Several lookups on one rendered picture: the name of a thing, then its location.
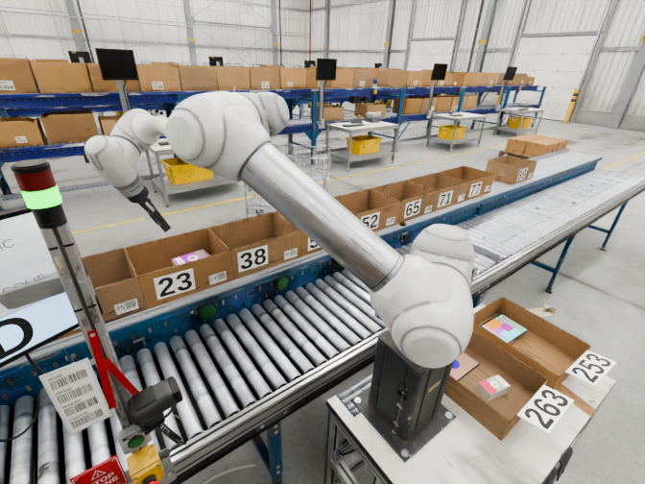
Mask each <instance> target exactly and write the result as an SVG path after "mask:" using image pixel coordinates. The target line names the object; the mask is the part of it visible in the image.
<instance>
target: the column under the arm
mask: <svg viewBox="0 0 645 484"><path fill-rule="evenodd" d="M453 362H454V361H453ZM453 362H451V363H450V364H448V365H446V366H444V367H441V368H425V367H422V366H420V365H417V364H415V363H413V362H411V361H410V360H409V359H407V358H406V357H405V356H404V355H403V354H402V352H401V351H400V350H399V349H398V347H397V346H396V345H395V343H394V340H393V337H392V334H391V333H390V332H389V331H388V330H387V331H385V332H383V333H381V334H380V335H378V338H377V345H376V352H375V357H374V364H373V371H372V378H371V385H370V387H369V388H367V389H366V390H364V391H363V392H361V393H360V394H358V395H357V396H355V397H354V398H352V399H351V402H352V403H353V404H354V405H355V406H356V407H357V409H358V410H359V411H360V412H361V413H362V414H363V415H364V417H365V418H366V419H367V420H368V421H369V422H370V424H371V425H372V426H373V427H374V428H375V429H376V431H377V432H378V433H379V434H380V435H381V436H382V437H383V439H384V440H385V441H386V442H387V443H388V444H389V446H390V447H391V448H392V449H393V450H394V451H395V453H396V454H397V455H398V456H399V457H400V458H401V460H402V461H403V462H404V463H406V462H407V461H408V460H409V459H410V458H411V457H412V456H414V455H415V454H416V453H417V452H418V451H419V450H420V449H421V448H423V447H424V446H425V445H426V444H427V443H428V442H430V441H431V440H432V439H433V438H434V437H435V436H436V435H437V434H439V433H440V432H441V431H442V430H443V429H444V428H445V427H447V426H448V425H449V424H450V423H451V422H452V421H453V420H455V419H456V416H455V415H454V414H453V413H452V412H450V411H449V410H448V409H447V408H446V407H445V406H444V405H443V404H442V397H443V394H444V391H445V387H446V384H447V381H448V378H449V375H450V372H451V369H452V365H453Z"/></svg>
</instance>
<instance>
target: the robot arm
mask: <svg viewBox="0 0 645 484"><path fill-rule="evenodd" d="M289 117H290V116H289V110H288V107H287V105H286V103H285V101H284V99H283V98H282V97H280V96H279V95H278V94H275V93H272V92H258V93H253V92H228V91H213V92H206V93H201V94H197V95H193V96H191V97H188V98H187V99H185V100H183V101H182V102H180V103H179V104H178V105H177V106H175V108H174V111H173V112H172V113H171V115H170V116H169V118H167V117H164V116H152V115H151V114H150V113H148V112H147V111H146V110H144V109H132V110H129V111H128V112H126V113H125V114H124V115H123V116H122V117H121V118H120V119H119V121H118V122H117V123H116V125H115V126H114V128H113V130H112V131H111V134H110V136H109V137H108V136H105V135H101V134H100V135H95V136H93V137H91V138H89V139H88V140H87V141H86V143H85V145H84V151H85V154H86V156H87V158H88V160H89V161H90V163H91V165H92V166H93V167H94V169H95V170H96V171H97V172H98V173H99V174H100V176H101V177H102V178H103V179H105V180H106V181H107V182H109V183H111V184H112V186H113V187H114V188H115V189H116V190H117V191H118V192H119V193H121V194H122V195H123V197H126V198H127V199H128V200H129V201H130V202H131V203H138V204H140V205H141V206H142V207H143V208H144V210H146V211H147V213H149V216H150V217H151V218H152V219H153V220H154V221H155V223H156V224H157V225H159V226H160V227H161V228H162V229H163V230H164V232H166V231H167V230H169V229H170V228H171V227H170V226H169V225H168V223H167V222H166V220H165V219H164V218H163V217H162V216H161V214H160V213H159V212H158V211H157V209H156V208H155V206H154V205H153V204H152V202H151V200H150V199H149V198H147V197H148V195H149V190H148V189H147V187H146V186H145V182H144V181H143V179H142V178H141V177H140V176H139V174H138V172H137V171H136V170H135V169H136V165H137V161H138V158H139V156H140V155H141V153H142V152H143V151H146V150H148V149H149V148H150V147H151V146H152V145H153V144H155V143H157V141H158V139H159V135H160V134H163V135H164V136H166V137H167V140H168V143H169V145H170V147H171V148H172V150H173V151H174V153H175V154H176V155H177V156H178V157H179V158H180V159H182V160H183V161H185V162H187V163H189V164H192V165H194V166H198V167H203V168H205V169H208V170H210V171H212V172H215V173H217V174H219V175H221V176H223V177H225V178H228V179H229V180H231V181H235V182H241V181H243V182H244V183H245V184H246V185H247V186H249V187H250V188H251V189H252V190H253V191H255V192H256V193H257V194H258V195H259V196H260V197H262V198H263V199H264V200H265V201H266V202H267V203H269V204H270V205H271V206H272V207H274V208H275V209H276V210H277V211H278V212H279V213H281V214H282V215H283V216H284V217H285V218H286V219H288V220H289V221H290V222H291V223H292V224H294V225H295V226H296V227H297V228H298V229H299V230H301V231H302V232H303V233H304V234H306V235H307V236H308V237H309V238H310V239H311V240H313V241H314V242H315V243H316V244H317V245H318V246H320V247H321V248H322V249H323V250H324V251H326V252H327V253H328V254H329V255H330V256H332V257H333V258H334V259H335V260H336V261H337V262H339V263H340V264H341V265H342V266H343V267H345V268H346V269H347V270H348V271H349V272H350V273H352V274H353V275H354V276H355V277H356V278H358V279H359V280H360V281H361V282H362V283H364V284H365V285H366V286H367V287H368V288H369V289H370V302H371V306H372V308H373V309H374V310H375V311H376V313H377V314H378V315H379V317H380V318H381V320H382V321H383V322H384V324H385V325H386V327H387V328H388V330H389V332H390V333H391V334H392V337H393V340H394V343H395V345H396V346H397V347H398V349H399V350H400V351H401V352H402V354H403V355H404V356H405V357H406V358H407V359H409V360H410V361H411V362H413V363H415V364H417V365H420V366H422V367H425V368H441V367H444V366H446V365H448V364H450V363H451V362H453V361H454V360H455V359H456V358H457V357H458V356H459V355H460V354H463V353H464V351H465V349H466V347H467V345H468V343H469V341H470V338H471V335H472V331H473V302H472V297H471V293H470V284H471V275H472V266H473V261H474V256H475V254H474V250H473V246H472V242H471V240H470V238H469V236H468V235H467V234H466V232H465V231H464V230H461V229H459V228H457V227H454V226H450V225H445V224H434V225H431V226H429V227H428V228H425V229H424V230H423V231H422V232H421V233H420V234H419V235H418V236H417V238H416V239H415V240H414V242H413V244H412V247H411V250H410V253H409V254H403V255H400V254H399V253H398V252H397V251H396V250H394V249H393V248H392V247H391V246H390V245H389V244H387V243H386V242H385V241H384V240H383V239H382V238H380V237H379V236H378V235H377V234H376V233H375V232H373V231H372V230H371V229H370V228H369V227H367V226H366V225H365V224H364V223H363V222H362V221H360V220H359V219H358V218H357V217H356V216H355V215H353V214H352V213H351V212H350V211H349V210H348V209H346V208H345V207H344V206H343V205H342V204H340V203H339V202H338V201H337V200H336V199H334V198H333V197H332V196H331V195H330V194H329V193H327V192H326V191H325V190H324V189H323V188H322V187H320V186H319V185H318V184H317V183H316V182H315V181H313V180H312V179H311V178H310V177H309V176H307V175H306V174H305V173H304V172H303V171H302V170H300V169H299V168H298V167H297V166H296V165H295V164H294V163H293V162H292V161H291V160H290V159H288V158H287V157H286V156H284V155H283V154H282V153H280V152H279V151H278V149H277V148H276V147H274V146H273V145H272V141H271V139H270V137H272V136H275V135H277V134H278V133H280V132H281V131H282V130H283V129H284V128H285V127H286V126H287V124H288V121H289Z"/></svg>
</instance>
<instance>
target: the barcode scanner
mask: <svg viewBox="0 0 645 484"><path fill-rule="evenodd" d="M182 400H183V395H182V392H181V390H180V388H179V385H178V383H177V381H176V379H175V378H173V377H172V376H170V377H168V378H167V379H164V380H161V381H159V382H158V383H157V384H155V385H151V386H149V387H147V388H146V389H144V390H142V391H140V392H138V393H137V394H135V395H133V396H131V398H130V399H129V400H128V402H127V408H128V412H129V416H130V419H131V421H132V422H133V424H135V425H142V424H145V425H146V426H145V427H143V431H144V434H145V435H148V434H150V433H151V432H152V431H154V430H155V429H156V428H157V427H159V426H160V425H161V424H163V423H164V422H165V418H164V411H166V410H167V409H169V408H171V407H172V406H174V405H175V404H176V403H179V402H181V401H182Z"/></svg>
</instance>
